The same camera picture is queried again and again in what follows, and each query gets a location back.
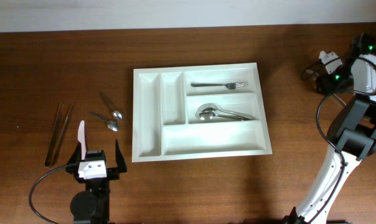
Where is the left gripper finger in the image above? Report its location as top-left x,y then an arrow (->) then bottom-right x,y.
115,139 -> 127,173
67,142 -> 82,164

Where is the large metal spoon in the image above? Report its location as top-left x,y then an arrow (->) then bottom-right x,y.
195,111 -> 253,121
197,103 -> 254,120

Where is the metal fork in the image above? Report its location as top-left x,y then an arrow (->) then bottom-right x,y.
332,94 -> 346,106
190,82 -> 245,90

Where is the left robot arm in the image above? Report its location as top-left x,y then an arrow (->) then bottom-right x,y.
66,141 -> 127,224

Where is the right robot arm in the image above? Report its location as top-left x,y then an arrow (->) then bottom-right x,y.
282,33 -> 376,224

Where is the white plastic knife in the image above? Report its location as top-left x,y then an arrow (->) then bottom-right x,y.
77,120 -> 87,160

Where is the small teaspoon lower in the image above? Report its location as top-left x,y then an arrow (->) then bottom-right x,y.
88,111 -> 119,132

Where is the small teaspoon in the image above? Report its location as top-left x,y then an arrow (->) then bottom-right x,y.
88,111 -> 119,132
99,91 -> 123,120

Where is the small teaspoon upper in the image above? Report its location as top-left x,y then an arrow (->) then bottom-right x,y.
99,91 -> 123,120

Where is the white cutlery tray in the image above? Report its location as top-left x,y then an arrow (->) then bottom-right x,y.
132,63 -> 272,162

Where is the right black cable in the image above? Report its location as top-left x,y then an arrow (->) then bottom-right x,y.
301,55 -> 376,224

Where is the black cable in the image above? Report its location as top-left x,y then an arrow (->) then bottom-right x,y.
28,164 -> 71,224
301,55 -> 376,224

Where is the left black cable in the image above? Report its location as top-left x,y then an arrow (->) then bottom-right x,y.
28,164 -> 71,224

